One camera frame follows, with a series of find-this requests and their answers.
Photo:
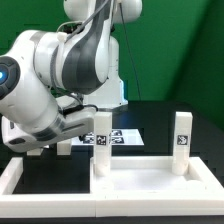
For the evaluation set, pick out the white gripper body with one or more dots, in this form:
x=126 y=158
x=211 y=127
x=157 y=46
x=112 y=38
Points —
x=70 y=122

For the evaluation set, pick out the white desk tabletop tray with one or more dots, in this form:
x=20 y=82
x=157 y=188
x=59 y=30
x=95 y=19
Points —
x=149 y=176

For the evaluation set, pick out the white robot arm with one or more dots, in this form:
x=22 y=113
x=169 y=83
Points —
x=44 y=72

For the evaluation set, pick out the white U-shaped fence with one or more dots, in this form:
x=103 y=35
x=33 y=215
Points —
x=91 y=205

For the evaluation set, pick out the white marker base plate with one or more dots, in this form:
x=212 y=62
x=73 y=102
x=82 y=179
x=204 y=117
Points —
x=118 y=137

